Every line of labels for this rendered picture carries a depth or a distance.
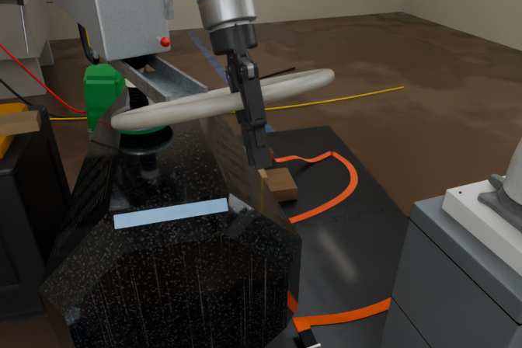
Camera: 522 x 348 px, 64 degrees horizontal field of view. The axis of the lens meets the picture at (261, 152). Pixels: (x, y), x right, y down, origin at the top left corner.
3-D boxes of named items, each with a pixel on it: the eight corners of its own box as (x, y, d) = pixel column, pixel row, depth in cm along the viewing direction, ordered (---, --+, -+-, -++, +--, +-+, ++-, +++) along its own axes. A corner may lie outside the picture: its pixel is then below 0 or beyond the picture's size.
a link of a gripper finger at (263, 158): (263, 125, 70) (264, 125, 69) (272, 165, 71) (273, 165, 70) (246, 129, 69) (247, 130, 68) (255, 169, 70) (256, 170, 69)
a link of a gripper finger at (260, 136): (258, 116, 68) (263, 117, 66) (264, 146, 69) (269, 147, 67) (249, 118, 68) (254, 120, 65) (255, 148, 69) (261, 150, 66)
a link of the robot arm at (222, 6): (243, -6, 72) (250, 28, 73) (192, 1, 70) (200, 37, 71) (257, -21, 63) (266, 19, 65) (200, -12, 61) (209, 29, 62)
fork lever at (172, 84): (88, 56, 158) (85, 43, 155) (137, 47, 167) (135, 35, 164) (154, 117, 107) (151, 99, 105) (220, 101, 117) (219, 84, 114)
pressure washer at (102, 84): (102, 128, 339) (78, 19, 295) (144, 129, 338) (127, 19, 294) (85, 150, 308) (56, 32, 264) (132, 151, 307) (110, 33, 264)
